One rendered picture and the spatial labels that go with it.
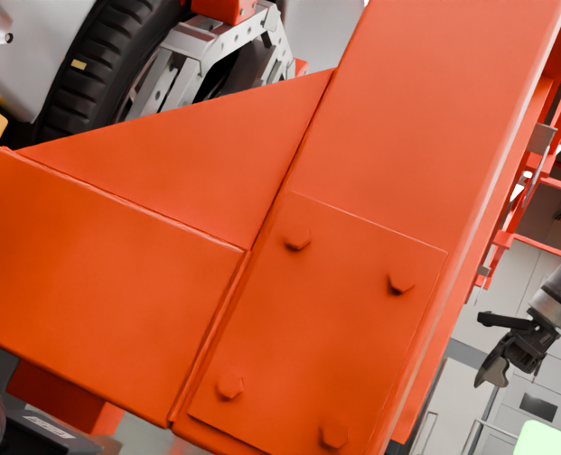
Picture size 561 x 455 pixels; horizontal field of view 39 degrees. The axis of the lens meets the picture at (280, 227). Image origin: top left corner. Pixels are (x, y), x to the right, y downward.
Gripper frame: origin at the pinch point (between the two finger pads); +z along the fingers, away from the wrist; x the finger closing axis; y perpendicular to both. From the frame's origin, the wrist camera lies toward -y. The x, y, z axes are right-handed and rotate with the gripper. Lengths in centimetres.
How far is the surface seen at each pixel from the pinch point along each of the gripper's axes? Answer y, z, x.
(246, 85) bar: -41, -20, -74
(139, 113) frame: -31, -9, -100
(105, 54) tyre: -36, -12, -107
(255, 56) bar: -44, -25, -74
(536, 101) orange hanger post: -161, -121, 301
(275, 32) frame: -42, -30, -76
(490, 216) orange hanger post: -133, -46, 292
